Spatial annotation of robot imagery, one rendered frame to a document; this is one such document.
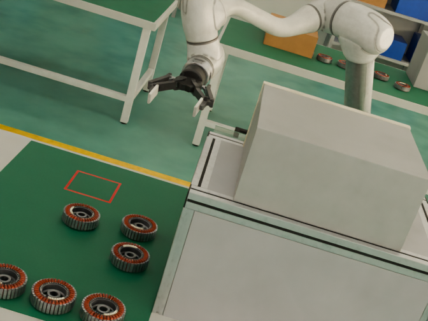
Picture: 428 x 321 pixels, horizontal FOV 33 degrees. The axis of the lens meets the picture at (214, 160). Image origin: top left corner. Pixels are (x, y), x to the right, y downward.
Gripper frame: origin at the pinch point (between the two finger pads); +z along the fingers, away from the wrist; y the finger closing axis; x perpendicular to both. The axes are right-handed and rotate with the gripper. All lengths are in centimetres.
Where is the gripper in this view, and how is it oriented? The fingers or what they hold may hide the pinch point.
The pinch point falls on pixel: (172, 104)
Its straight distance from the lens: 203.4
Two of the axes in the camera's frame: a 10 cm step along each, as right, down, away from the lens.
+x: -1.7, 8.2, 5.4
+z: -2.8, 4.9, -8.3
